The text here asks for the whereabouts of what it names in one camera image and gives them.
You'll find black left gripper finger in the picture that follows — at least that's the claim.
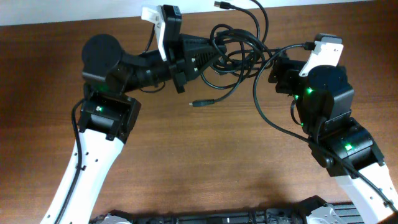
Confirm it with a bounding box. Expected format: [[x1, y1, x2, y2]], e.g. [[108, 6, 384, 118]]
[[186, 53, 220, 81], [181, 34, 226, 58]]

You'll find black USB cable bundle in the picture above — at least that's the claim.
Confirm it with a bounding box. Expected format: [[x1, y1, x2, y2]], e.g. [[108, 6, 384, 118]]
[[188, 0, 280, 108]]

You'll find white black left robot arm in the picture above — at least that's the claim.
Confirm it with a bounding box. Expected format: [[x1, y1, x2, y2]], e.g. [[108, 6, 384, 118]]
[[42, 34, 226, 223]]

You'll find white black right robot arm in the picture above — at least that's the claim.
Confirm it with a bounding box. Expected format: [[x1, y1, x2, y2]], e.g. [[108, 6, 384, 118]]
[[268, 55, 397, 223]]

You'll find black right camera cable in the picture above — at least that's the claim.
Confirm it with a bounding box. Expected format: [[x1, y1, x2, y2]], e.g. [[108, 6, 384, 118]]
[[252, 42, 398, 212]]

